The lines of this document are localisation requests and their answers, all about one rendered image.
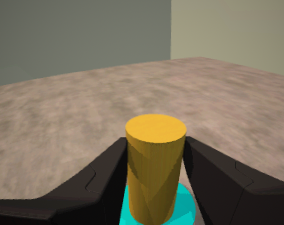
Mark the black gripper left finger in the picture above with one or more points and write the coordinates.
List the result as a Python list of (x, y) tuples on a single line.
[(93, 197)]

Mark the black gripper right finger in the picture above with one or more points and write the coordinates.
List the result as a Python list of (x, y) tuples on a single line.
[(229, 192)]

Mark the yellow cylinder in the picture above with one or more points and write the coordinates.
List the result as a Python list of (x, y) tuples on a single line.
[(154, 155)]

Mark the cyan flat circle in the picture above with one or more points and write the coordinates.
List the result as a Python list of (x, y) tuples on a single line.
[(183, 213)]

